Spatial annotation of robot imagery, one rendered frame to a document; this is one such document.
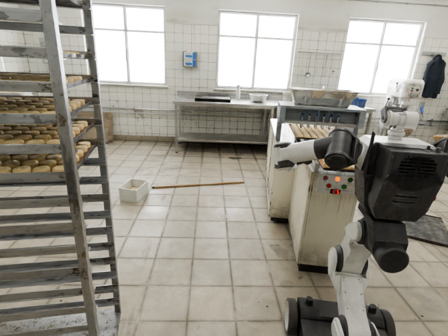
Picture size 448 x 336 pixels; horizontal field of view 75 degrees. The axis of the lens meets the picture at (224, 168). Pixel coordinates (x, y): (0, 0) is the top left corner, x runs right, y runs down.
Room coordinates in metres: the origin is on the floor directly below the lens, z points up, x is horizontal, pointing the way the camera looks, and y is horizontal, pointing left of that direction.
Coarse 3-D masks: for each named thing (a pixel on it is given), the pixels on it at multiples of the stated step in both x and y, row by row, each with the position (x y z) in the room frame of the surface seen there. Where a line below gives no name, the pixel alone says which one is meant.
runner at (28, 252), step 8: (32, 248) 0.81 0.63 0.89; (40, 248) 0.81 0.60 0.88; (48, 248) 0.82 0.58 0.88; (56, 248) 0.82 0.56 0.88; (64, 248) 0.83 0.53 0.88; (72, 248) 0.83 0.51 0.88; (88, 248) 0.85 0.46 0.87; (0, 256) 0.79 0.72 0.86; (8, 256) 0.79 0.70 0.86; (16, 256) 0.80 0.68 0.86; (24, 256) 0.80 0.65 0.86
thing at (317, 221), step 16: (304, 176) 2.05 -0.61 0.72; (304, 192) 1.96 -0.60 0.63; (304, 208) 1.88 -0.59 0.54; (320, 208) 1.83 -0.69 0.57; (336, 208) 1.82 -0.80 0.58; (352, 208) 1.81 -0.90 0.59; (304, 224) 1.84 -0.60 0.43; (320, 224) 1.83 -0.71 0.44; (336, 224) 1.82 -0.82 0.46; (304, 240) 1.84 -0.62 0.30; (320, 240) 1.83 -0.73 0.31; (336, 240) 1.82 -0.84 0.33; (304, 256) 1.84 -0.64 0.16; (320, 256) 1.83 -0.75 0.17; (320, 272) 1.85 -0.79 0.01
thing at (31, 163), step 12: (84, 144) 1.17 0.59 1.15; (0, 156) 0.97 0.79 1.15; (12, 156) 1.00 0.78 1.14; (24, 156) 0.98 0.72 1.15; (36, 156) 0.98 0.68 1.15; (48, 156) 0.99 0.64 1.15; (60, 156) 1.00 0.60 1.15; (0, 168) 0.85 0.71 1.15; (12, 168) 0.89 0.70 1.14; (24, 168) 0.86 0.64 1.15; (36, 168) 0.87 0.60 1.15; (48, 168) 0.88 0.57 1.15; (60, 168) 0.88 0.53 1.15
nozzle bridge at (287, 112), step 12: (288, 108) 2.62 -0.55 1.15; (300, 108) 2.53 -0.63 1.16; (312, 108) 2.52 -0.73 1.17; (324, 108) 2.51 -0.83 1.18; (336, 108) 2.52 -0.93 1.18; (348, 108) 2.56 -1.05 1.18; (360, 108) 2.60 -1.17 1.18; (288, 120) 2.57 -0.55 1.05; (300, 120) 2.60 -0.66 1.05; (312, 120) 2.60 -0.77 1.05; (336, 120) 2.59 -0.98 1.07; (348, 120) 2.58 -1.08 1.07; (360, 120) 2.49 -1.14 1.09; (276, 132) 2.70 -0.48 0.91
